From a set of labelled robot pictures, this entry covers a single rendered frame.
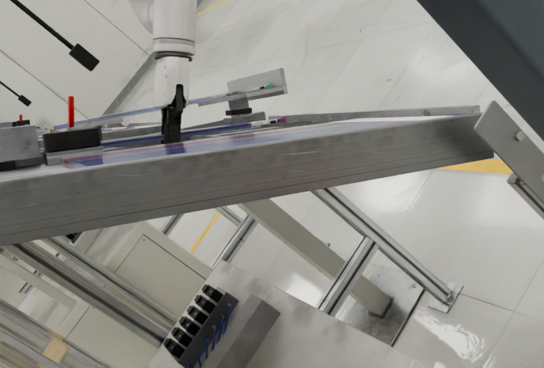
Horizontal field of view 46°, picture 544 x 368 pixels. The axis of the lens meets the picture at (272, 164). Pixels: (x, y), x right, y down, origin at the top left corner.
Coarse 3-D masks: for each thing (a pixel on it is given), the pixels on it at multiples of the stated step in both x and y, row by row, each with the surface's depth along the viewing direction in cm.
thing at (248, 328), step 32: (480, 128) 78; (512, 128) 80; (512, 160) 81; (352, 256) 162; (352, 288) 160; (192, 320) 126; (224, 320) 124; (256, 320) 109; (192, 352) 122; (224, 352) 108
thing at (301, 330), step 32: (224, 288) 134; (256, 288) 123; (288, 320) 108; (320, 320) 101; (160, 352) 137; (256, 352) 109; (288, 352) 102; (320, 352) 96; (352, 352) 91; (384, 352) 86
